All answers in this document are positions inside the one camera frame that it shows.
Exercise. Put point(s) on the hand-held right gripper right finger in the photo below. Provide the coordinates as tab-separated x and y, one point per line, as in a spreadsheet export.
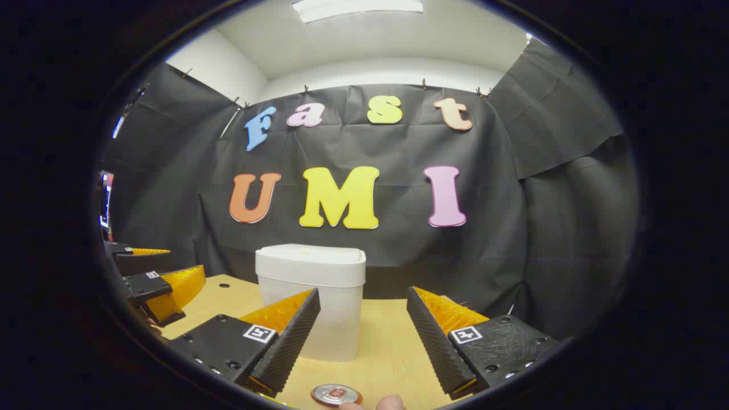
435	347

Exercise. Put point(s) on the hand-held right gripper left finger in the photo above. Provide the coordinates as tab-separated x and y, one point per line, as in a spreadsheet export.
287	341

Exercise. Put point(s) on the computer monitor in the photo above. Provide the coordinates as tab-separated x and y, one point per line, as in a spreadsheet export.
106	199

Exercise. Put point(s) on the wooden desktop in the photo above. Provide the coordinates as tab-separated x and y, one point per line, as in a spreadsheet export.
387	341

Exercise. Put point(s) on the ceiling light panel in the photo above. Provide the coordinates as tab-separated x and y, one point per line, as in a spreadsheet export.
359	8
531	39

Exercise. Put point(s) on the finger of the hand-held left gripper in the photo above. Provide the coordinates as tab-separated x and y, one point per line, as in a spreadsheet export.
142	262
148	285

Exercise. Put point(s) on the white desktop garbage bin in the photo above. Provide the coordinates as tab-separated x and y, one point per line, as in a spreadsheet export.
310	267

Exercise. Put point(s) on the red pop can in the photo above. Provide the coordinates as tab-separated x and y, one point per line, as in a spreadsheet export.
336	394

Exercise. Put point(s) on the black backdrop cloth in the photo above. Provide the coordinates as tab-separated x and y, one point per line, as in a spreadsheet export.
398	250

